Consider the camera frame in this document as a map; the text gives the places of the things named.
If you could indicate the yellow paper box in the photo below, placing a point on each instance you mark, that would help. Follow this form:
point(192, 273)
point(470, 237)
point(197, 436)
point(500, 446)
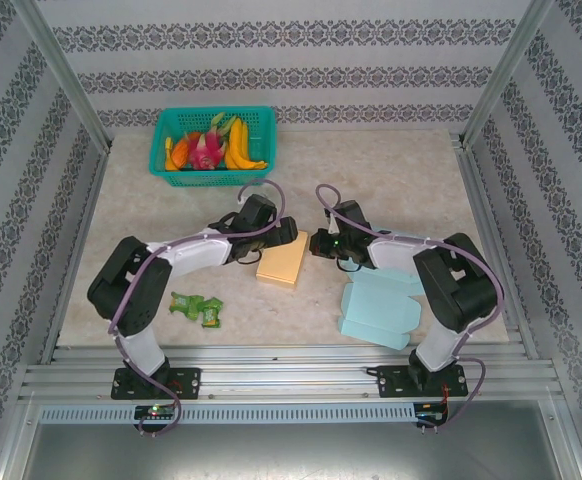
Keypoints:
point(281, 267)

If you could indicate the light blue paper box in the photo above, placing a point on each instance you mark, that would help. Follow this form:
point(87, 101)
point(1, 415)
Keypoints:
point(371, 310)

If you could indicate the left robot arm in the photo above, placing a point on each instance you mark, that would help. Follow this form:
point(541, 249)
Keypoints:
point(196, 252)

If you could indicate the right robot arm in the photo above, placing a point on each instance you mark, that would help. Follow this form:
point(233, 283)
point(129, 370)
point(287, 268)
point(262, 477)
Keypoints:
point(396, 250)

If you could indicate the teal plastic basket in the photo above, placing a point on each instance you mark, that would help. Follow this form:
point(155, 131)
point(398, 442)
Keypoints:
point(211, 179)

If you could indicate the yellow banana bunch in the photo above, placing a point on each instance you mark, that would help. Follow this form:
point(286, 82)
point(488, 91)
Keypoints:
point(238, 145)

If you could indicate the pink dragon fruit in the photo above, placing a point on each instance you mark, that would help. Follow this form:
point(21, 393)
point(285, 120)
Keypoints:
point(205, 152)

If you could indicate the green snack packet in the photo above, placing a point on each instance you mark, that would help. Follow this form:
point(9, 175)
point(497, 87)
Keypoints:
point(212, 315)
point(183, 302)

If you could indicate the orange fruit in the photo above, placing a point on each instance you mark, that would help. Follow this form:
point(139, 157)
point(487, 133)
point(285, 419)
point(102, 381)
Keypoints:
point(181, 152)

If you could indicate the small yellow fruit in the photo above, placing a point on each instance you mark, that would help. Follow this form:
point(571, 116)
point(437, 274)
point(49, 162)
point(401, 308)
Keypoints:
point(168, 146)

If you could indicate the small circuit board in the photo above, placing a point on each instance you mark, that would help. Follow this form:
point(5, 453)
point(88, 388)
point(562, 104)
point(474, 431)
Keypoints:
point(156, 411)
point(431, 414)

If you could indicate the grey metal sheet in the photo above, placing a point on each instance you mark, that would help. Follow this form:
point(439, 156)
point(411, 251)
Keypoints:
point(291, 455)

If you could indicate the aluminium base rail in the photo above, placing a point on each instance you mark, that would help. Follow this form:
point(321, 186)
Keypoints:
point(281, 372)

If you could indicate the aluminium side rail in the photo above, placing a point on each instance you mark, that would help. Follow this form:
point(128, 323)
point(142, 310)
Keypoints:
point(78, 250)
point(493, 250)

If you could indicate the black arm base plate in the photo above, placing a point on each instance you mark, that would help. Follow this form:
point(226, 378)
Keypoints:
point(191, 382)
point(388, 385)

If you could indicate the aluminium frame post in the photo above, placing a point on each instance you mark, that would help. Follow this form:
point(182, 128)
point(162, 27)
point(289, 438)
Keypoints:
point(61, 70)
point(506, 70)

